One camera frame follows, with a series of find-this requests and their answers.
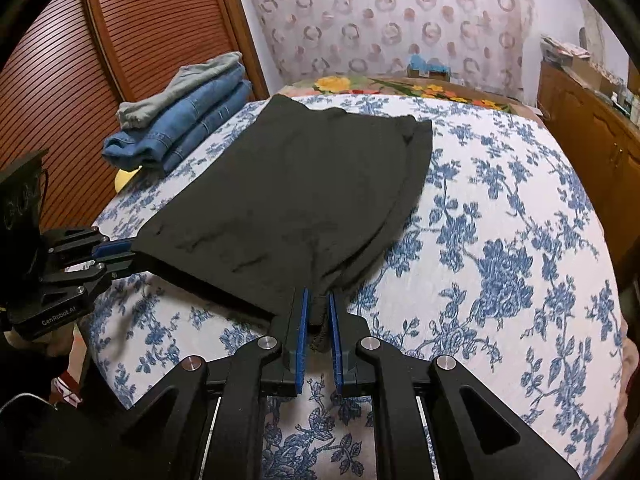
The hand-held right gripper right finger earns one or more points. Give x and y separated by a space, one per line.
336 345

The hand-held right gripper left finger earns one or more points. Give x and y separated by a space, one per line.
301 345

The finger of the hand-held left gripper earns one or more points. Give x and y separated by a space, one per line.
115 266
112 248

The black pants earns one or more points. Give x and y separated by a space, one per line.
300 185

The person's left forearm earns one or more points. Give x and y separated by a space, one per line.
40 440

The folded grey pants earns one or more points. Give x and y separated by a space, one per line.
190 85

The person's left hand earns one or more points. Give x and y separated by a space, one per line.
55 347

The yellow cloth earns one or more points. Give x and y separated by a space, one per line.
125 177

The folded blue jeans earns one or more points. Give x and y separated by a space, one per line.
185 130

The blue floral bedsheet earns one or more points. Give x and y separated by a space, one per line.
500 260

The wooden louvered wardrobe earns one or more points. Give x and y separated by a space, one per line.
125 35

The colourful flower blanket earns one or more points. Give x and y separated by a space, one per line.
400 87

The box with blue cloth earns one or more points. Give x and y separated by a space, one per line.
425 67

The wooden cabinet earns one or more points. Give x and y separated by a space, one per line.
590 125

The open cardboard box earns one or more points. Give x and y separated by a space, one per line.
590 75

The stack of papers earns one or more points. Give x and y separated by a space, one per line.
562 50

